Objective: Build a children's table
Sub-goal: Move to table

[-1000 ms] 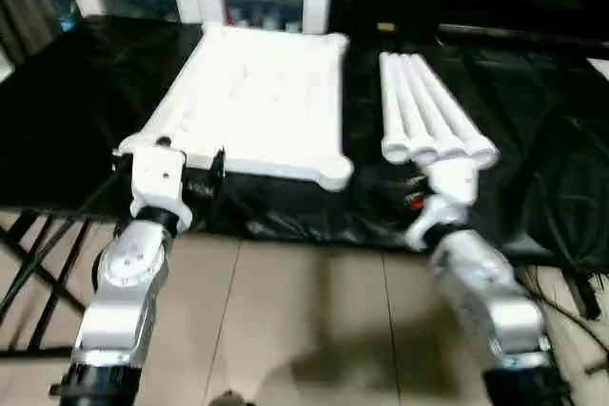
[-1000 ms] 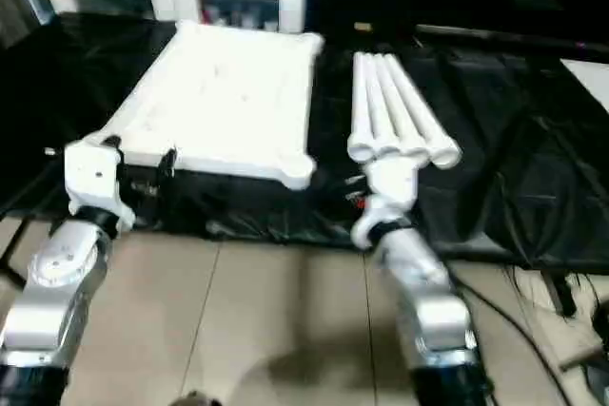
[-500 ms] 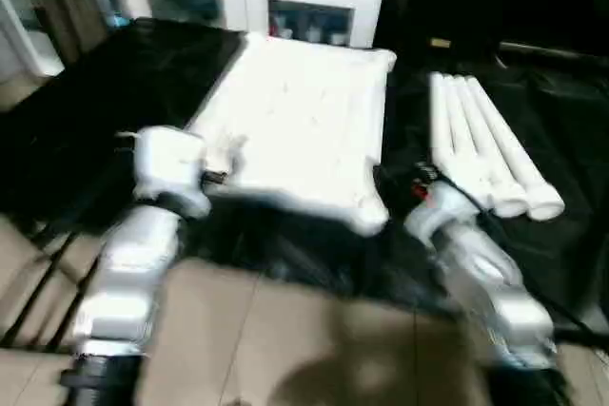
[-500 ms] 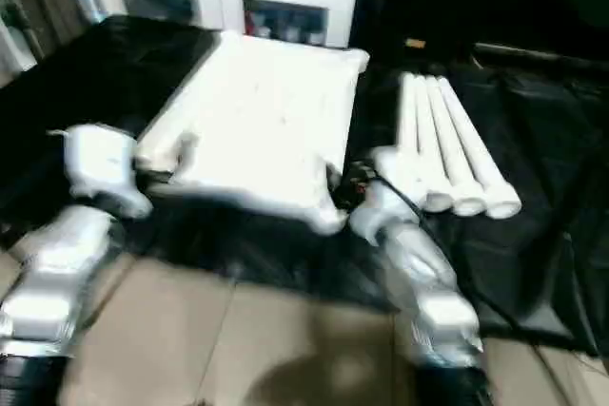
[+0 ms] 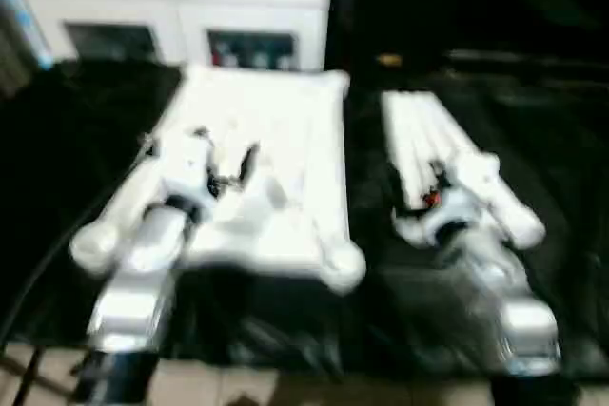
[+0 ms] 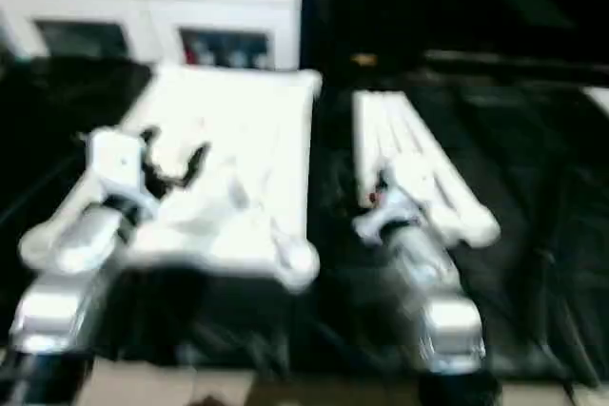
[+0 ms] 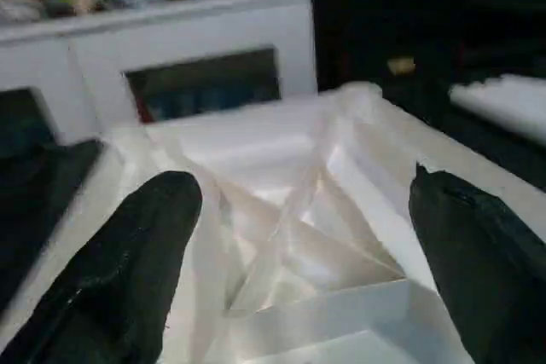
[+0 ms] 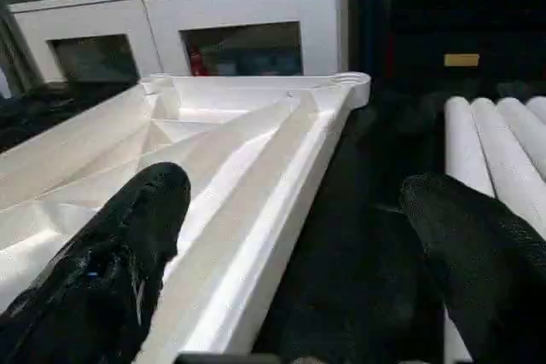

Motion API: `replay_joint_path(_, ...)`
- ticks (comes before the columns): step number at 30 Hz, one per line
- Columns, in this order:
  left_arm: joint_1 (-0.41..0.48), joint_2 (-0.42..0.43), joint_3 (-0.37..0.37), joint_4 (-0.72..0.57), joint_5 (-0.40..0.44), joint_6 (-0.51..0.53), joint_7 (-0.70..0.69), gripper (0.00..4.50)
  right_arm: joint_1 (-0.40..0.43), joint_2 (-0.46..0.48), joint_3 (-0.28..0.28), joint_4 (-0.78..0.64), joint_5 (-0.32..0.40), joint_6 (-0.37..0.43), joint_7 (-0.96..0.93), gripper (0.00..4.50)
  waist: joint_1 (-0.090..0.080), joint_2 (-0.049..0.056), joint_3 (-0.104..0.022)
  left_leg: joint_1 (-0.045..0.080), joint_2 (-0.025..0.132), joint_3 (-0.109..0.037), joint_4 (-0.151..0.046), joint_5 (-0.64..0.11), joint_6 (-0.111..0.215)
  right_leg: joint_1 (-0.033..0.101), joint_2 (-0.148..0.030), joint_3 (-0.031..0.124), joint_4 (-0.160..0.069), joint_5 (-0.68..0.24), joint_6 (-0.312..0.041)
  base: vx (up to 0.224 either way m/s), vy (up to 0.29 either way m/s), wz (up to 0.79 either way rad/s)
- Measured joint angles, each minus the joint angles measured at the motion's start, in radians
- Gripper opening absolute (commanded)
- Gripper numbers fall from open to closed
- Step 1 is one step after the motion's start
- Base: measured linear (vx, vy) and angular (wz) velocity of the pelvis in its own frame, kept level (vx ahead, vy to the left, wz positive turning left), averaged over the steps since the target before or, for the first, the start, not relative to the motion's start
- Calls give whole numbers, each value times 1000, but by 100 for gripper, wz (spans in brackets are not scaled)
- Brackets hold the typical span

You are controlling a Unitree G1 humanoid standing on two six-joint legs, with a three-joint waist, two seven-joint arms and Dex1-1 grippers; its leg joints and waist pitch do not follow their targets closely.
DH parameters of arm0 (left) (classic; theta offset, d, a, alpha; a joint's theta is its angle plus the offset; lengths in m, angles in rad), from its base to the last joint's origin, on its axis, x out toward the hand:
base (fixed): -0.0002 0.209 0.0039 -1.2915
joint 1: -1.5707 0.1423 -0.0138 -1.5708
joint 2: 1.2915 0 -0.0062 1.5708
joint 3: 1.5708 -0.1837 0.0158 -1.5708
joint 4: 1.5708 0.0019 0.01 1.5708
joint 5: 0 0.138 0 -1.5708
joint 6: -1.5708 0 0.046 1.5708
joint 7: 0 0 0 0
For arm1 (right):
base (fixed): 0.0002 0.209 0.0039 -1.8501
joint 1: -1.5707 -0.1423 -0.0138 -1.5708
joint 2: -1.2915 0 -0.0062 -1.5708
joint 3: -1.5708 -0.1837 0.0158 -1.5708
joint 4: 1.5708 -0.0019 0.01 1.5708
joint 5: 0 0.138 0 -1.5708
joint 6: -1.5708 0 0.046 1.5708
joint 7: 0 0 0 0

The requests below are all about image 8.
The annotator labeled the white cabinet with glass doors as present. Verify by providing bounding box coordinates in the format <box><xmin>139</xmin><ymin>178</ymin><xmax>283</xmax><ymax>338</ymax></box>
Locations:
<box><xmin>8</xmin><ymin>0</ymin><xmax>351</xmax><ymax>84</ymax></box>

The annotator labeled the small tan label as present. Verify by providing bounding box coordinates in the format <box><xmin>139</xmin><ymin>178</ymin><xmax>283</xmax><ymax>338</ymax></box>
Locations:
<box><xmin>443</xmin><ymin>53</ymin><xmax>480</xmax><ymax>67</ymax></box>

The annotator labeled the white plastic table top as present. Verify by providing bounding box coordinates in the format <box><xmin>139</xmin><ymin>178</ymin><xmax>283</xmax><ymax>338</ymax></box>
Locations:
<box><xmin>0</xmin><ymin>70</ymin><xmax>372</xmax><ymax>364</ymax></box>

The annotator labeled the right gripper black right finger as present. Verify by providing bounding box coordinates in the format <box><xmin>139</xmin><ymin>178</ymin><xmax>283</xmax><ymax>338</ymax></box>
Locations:
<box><xmin>398</xmin><ymin>172</ymin><xmax>546</xmax><ymax>364</ymax></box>

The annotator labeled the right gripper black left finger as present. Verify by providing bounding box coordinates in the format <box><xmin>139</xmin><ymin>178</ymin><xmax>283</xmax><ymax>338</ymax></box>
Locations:
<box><xmin>0</xmin><ymin>161</ymin><xmax>192</xmax><ymax>364</ymax></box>

